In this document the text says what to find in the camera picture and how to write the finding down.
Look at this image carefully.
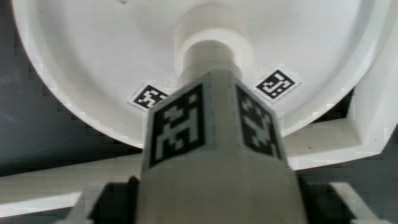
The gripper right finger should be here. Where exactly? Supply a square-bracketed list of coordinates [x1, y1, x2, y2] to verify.
[294, 174, 380, 224]

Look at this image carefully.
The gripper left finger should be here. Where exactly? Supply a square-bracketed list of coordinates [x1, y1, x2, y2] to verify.
[58, 175, 143, 224]

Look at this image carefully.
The white table leg cylinder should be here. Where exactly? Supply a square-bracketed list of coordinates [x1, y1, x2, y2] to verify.
[136, 41, 307, 224]

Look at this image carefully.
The white round table top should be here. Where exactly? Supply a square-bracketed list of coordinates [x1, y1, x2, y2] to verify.
[12, 0, 398, 147]

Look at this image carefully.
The white front fence bar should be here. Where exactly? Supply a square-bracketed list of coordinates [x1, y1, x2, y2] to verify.
[0, 118, 380, 219]

